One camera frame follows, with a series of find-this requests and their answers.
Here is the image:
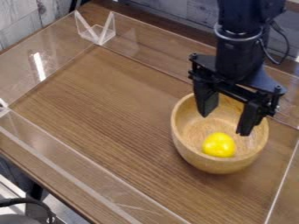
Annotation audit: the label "yellow lemon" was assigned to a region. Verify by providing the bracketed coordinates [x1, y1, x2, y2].
[201, 132, 236, 158]

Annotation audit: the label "brown wooden bowl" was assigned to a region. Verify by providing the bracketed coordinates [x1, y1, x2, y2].
[170, 94, 269, 174]

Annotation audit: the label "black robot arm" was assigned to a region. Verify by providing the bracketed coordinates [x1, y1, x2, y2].
[189, 0, 285, 137]

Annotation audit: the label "black cable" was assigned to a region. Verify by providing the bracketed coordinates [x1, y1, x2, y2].
[0, 197, 55, 224]

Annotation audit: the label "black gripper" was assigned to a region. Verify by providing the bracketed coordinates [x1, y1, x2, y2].
[188, 53, 285, 137]

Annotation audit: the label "clear acrylic tray walls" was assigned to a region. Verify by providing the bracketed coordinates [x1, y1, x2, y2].
[0, 10, 299, 224]

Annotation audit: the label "black metal bracket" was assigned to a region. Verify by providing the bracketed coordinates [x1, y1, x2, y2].
[25, 191, 57, 224]

